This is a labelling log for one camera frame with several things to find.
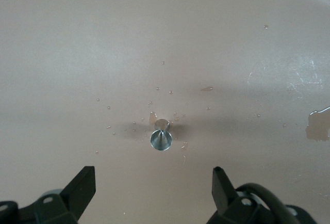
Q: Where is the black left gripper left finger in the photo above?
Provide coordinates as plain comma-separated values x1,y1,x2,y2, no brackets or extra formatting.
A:
18,166,96,224

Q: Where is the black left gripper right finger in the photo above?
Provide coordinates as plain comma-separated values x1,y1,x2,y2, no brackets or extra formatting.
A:
208,166,278,224

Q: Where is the spilled liquid puddle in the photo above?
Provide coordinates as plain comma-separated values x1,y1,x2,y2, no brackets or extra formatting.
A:
305,106,330,142

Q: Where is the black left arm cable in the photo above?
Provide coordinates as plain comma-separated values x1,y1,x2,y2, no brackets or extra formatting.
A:
236,182,301,224

